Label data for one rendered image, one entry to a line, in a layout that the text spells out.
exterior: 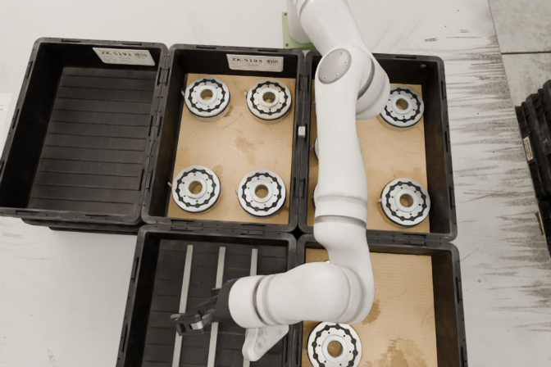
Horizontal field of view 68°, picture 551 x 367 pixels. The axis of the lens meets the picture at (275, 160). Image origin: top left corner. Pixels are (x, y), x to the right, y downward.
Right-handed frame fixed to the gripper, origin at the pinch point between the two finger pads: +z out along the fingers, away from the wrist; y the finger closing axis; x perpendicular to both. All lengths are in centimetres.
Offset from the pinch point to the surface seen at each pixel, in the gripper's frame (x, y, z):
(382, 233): 1.2, -26.6, -24.9
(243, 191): -15.6, -19.4, -1.9
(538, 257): 25, -66, -38
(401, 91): -23, -52, -29
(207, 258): -5.4, -10.7, 6.5
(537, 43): -27, -199, -41
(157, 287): -4.0, -2.0, 13.9
